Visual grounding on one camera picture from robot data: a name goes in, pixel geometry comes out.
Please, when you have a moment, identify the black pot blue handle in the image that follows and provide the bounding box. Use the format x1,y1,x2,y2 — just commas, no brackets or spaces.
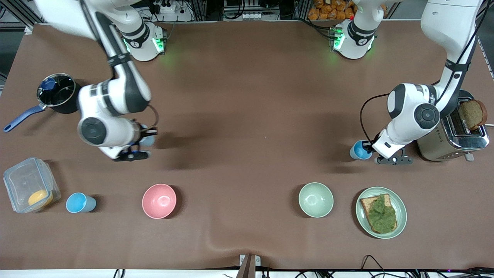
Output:
4,73,87,133

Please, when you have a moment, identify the clear plastic food container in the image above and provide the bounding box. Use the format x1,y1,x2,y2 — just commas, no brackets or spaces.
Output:
3,157,61,214

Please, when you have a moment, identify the brown table cover cloth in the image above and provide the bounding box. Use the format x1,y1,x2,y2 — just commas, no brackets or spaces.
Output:
0,20,494,271

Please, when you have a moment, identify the orange snack bag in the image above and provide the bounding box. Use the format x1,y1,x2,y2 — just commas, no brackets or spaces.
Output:
308,0,357,20

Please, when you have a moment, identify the pale green bowl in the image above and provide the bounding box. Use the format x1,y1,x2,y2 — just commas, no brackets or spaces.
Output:
298,182,334,218

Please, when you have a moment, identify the glass lid blue knob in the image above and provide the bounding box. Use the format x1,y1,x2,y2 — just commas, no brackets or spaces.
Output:
37,74,76,107

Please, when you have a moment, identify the orange round food piece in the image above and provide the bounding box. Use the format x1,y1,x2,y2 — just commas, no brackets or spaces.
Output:
28,190,54,207

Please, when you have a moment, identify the brown bread slice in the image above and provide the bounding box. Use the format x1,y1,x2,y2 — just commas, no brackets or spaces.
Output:
458,100,488,131

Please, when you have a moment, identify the toast slice under lettuce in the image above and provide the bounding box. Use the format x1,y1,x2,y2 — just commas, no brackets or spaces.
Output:
360,194,398,234

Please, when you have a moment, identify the metal table edge bracket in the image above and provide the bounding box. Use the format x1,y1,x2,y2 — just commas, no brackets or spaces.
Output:
236,254,261,278

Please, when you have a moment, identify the white power strip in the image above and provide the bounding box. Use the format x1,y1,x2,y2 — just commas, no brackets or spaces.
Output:
158,2,182,14

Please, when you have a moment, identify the pale green plate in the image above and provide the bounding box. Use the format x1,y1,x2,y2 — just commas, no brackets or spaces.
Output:
355,187,408,239

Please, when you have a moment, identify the beige chrome toaster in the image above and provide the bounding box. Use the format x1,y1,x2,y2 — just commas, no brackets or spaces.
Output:
417,90,491,162

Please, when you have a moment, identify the green lettuce leaf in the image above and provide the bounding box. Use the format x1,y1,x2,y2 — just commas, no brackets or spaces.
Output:
366,194,397,233

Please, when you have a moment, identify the blue plastic cup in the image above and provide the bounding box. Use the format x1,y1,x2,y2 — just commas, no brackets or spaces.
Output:
349,140,373,160
66,192,97,214
137,124,156,147

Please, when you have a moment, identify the pink bowl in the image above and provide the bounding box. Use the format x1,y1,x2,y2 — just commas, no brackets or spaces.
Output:
142,183,177,219

